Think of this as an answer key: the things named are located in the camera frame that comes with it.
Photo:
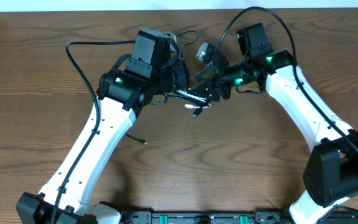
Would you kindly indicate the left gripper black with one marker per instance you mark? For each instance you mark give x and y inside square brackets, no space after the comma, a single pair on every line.
[184,81]

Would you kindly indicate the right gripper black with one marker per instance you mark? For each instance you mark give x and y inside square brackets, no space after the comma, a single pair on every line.
[215,81]

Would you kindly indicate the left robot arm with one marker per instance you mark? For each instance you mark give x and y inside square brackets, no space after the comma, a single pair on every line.
[122,93]

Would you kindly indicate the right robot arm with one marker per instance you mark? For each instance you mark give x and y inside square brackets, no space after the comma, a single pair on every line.
[331,173]

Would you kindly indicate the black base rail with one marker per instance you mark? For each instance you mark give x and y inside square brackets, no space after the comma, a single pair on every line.
[260,216]

